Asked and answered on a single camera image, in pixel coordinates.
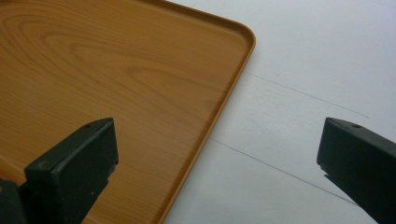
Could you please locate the wooden tray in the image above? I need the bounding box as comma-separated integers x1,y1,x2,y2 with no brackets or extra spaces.
0,0,257,224

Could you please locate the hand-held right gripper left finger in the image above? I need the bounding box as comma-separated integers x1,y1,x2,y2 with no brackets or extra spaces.
19,117,120,224

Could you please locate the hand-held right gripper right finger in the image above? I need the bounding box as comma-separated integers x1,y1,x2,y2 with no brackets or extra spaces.
316,117,396,224

